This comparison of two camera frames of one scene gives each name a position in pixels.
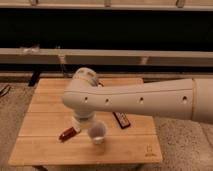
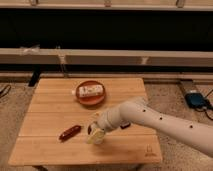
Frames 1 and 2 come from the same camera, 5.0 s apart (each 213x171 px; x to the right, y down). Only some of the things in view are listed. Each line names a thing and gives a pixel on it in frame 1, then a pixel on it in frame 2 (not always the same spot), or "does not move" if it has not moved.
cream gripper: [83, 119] → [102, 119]
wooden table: [39, 142] does not move
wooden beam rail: [42, 54] does not move
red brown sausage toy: [67, 134] does not move
